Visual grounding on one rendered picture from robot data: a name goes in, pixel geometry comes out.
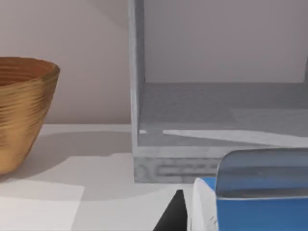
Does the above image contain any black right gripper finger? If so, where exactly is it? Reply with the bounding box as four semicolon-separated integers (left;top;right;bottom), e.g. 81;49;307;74
152;189;188;231

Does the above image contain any grey open cabinet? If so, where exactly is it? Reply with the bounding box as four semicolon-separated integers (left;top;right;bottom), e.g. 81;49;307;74
127;0;308;184

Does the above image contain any woven brown basket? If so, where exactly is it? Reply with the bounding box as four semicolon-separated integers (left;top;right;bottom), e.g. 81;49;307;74
0;56;61;175

